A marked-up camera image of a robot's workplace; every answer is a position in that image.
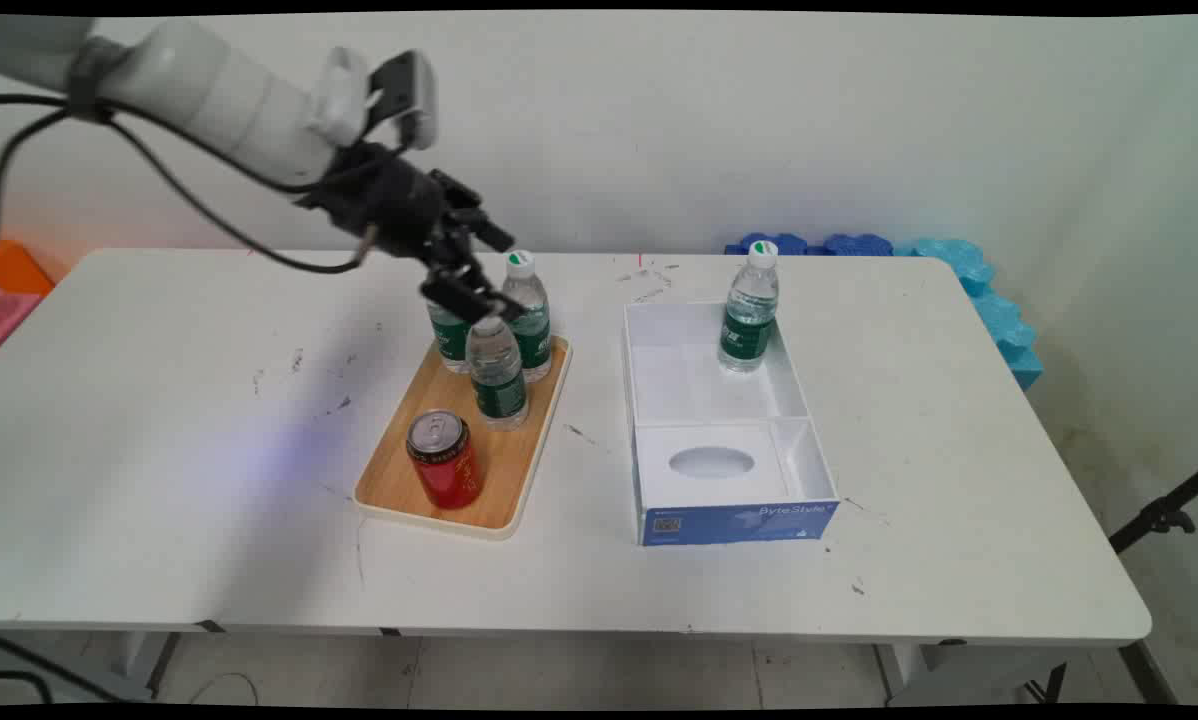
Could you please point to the orange box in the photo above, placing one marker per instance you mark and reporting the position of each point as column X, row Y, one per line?
column 17, row 268

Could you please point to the dark blue foam mat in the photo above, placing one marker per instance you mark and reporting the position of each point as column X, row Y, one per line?
column 859, row 244
column 774, row 244

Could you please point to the water bottle green label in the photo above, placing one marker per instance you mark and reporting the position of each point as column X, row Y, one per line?
column 499, row 385
column 532, row 325
column 749, row 320
column 449, row 345

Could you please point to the pink box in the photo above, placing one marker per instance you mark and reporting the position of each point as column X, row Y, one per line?
column 9, row 312

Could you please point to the black tripod stand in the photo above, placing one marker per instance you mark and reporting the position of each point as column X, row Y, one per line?
column 1159, row 515

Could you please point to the light blue foam mat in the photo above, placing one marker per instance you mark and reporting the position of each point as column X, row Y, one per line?
column 994, row 310

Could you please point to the wooden tray white rim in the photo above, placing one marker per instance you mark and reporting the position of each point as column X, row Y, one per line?
column 409, row 480

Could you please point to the grey table leg frame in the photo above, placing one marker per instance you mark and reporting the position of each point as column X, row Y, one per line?
column 144, row 660
column 969, row 670

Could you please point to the red soda can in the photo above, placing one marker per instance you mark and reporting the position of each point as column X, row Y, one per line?
column 447, row 465

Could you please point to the white blue cardboard box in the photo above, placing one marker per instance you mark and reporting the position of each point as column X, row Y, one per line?
column 709, row 400

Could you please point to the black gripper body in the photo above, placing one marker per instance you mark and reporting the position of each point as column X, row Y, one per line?
column 389, row 200

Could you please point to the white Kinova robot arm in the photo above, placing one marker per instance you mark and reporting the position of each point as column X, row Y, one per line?
column 209, row 95

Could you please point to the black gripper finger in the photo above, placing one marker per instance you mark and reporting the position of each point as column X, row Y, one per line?
column 469, row 292
column 479, row 222

